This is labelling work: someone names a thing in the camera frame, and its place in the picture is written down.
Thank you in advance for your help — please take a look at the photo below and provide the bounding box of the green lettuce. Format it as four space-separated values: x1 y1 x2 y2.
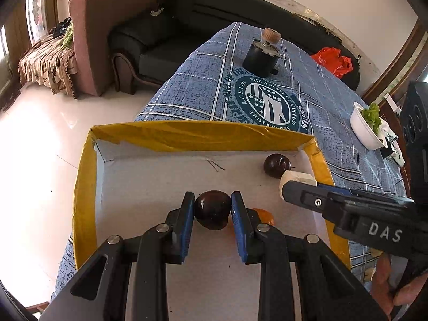
359 103 382 136

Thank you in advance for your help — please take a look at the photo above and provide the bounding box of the blue checked tablecloth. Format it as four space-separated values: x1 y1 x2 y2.
50 22 412 303

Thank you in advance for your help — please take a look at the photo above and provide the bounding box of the square cream foam block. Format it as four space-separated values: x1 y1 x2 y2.
278 170 317 201

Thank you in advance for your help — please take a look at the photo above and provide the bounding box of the black sofa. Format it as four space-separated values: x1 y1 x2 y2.
109 0 360 94

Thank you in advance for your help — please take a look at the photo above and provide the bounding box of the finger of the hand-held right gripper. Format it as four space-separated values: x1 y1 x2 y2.
316 182 415 206
282 180 348 219

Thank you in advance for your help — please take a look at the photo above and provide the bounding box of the red plastic bag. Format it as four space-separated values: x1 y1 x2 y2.
311 47 353 79

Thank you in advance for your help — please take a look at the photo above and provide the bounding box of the brown armchair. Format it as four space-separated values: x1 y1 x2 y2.
68 0 173 97

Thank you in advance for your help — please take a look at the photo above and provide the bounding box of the patterned cloth covered bench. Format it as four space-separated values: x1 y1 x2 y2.
18 33 78 99

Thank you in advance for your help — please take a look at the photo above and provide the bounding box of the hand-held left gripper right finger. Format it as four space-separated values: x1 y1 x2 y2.
231 190 390 321

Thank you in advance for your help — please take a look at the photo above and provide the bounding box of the glass panel door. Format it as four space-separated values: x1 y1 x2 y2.
0 0 56 84

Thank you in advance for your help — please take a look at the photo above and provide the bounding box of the black jar with cork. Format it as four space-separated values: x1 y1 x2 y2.
242 28 281 77

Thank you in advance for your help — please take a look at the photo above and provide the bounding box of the black item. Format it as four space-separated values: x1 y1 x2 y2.
52 17 72 37

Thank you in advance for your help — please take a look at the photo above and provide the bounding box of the white cloth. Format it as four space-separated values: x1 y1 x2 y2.
379 120 406 167

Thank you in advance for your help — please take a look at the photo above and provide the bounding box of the green item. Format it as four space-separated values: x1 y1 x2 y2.
62 20 74 49

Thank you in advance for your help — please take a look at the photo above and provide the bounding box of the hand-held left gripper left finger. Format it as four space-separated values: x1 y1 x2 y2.
39 191 196 321

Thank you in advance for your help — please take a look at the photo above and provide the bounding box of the person's right hand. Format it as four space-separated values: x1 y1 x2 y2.
371 252 428 321

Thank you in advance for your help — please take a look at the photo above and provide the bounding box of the white bowl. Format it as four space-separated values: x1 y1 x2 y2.
350 102 388 150

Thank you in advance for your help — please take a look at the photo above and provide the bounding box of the dark purple round fruit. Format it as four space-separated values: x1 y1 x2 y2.
194 190 232 231
263 153 296 179

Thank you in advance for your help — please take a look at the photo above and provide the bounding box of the orange mandarin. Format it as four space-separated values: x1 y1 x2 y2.
249 208 276 227

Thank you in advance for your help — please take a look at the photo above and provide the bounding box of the yellow taped cardboard box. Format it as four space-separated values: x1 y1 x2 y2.
73 120 351 321

